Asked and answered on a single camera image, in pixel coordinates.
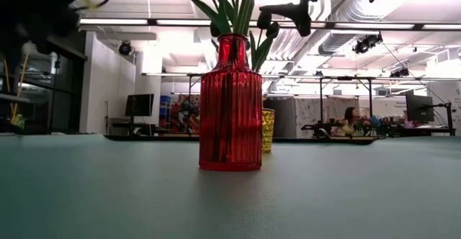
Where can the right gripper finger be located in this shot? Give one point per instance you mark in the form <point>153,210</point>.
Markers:
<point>288,10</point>

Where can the maroon artificial tulip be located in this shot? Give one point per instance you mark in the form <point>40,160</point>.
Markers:
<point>273,28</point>
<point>264,19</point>

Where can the yellow glass vase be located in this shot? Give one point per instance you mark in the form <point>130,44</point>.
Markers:
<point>268,131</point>

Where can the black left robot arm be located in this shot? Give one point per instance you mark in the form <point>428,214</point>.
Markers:
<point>14,23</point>

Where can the red ribbed glass vase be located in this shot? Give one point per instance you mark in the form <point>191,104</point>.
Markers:
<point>230,124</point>

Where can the white ceiling light bar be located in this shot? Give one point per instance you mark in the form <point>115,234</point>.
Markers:
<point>113,21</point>
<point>443,26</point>
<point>374,26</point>

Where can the black ceiling spotlight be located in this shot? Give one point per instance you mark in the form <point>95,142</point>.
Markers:
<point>367,42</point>
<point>399,72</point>

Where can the dark purple artificial tulip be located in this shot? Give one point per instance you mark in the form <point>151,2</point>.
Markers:
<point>215,30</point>

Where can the yellow wooden stick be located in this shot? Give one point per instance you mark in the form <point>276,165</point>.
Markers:
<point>19,88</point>

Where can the person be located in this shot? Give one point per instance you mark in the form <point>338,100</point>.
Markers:
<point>349,120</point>

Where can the black computer monitor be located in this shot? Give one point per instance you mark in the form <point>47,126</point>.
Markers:
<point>139,105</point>
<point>419,107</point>

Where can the colourful flower bunch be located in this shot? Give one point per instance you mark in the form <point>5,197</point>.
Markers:
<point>372,124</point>

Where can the blue storage bins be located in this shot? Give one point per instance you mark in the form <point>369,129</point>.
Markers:
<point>165,102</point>

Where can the colourful object pile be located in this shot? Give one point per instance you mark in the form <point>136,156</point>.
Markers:
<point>183,114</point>

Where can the teal table mat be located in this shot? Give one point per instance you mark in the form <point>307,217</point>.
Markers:
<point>108,196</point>

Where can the black ceiling camera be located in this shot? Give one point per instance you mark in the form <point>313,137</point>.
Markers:
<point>125,48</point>

